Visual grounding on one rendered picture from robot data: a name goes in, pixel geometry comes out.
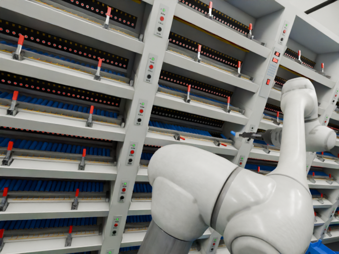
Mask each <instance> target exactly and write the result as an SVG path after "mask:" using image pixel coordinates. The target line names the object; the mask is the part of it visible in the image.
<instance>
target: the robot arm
mask: <svg viewBox="0 0 339 254"><path fill-rule="evenodd" d="M280 102H281V104H280V107H281V110H282V112H283V115H284V120H283V126H282V128H275V129H268V130H266V131H265V133H263V132H259V133H255V132H253V133H247V132H244V133H236V135H235V138H241V139H249V140H251V139H257V140H263V141H265V143H266V144H268V145H274V146H276V147H280V155H279V161H278V165H277V168H276V169H275V170H273V171H272V172H271V173H269V174H267V175H266V176H264V175H261V174H258V173H255V172H252V171H250V170H247V169H245V168H242V167H239V166H237V165H235V164H233V163H232V162H230V161H228V160H227V159H225V158H223V157H220V156H218V155H215V154H213V153H211V152H208V151H205V150H203V149H200V148H197V147H193V146H188V145H179V144H173V145H166V146H164V147H161V148H160V149H158V150H157V151H156V152H155V153H154V154H153V156H152V157H151V159H150V161H149V165H148V168H147V174H148V180H149V183H150V185H151V186H152V203H151V216H152V220H151V222H150V225H149V227H148V229H147V232H146V234H145V236H144V239H143V241H142V243H141V245H140V248H139V250H138V252H137V254H188V253H189V250H190V248H191V245H192V243H193V241H195V240H196V239H198V238H199V237H201V236H202V235H203V234H204V232H205V231H206V230H207V229H208V228H209V227H211V228H213V229H214V230H215V231H217V232H218V233H219V234H220V235H221V236H223V239H224V243H225V245H226V247H227V249H228V251H229V252H230V254H305V252H306V251H307V249H308V247H309V245H310V242H311V238H312V234H313V228H314V221H315V215H314V210H313V200H312V196H311V193H310V190H309V187H308V183H307V177H306V152H324V151H327V150H330V149H332V148H333V147H334V146H335V143H336V133H335V131H334V130H332V129H330V128H328V127H326V126H321V124H320V122H319V120H318V102H317V96H316V93H315V89H314V86H313V85H312V83H311V82H310V81H309V80H308V79H306V78H303V77H300V78H294V79H291V80H288V81H286V83H285V84H284V85H283V87H282V91H281V98H280Z"/></svg>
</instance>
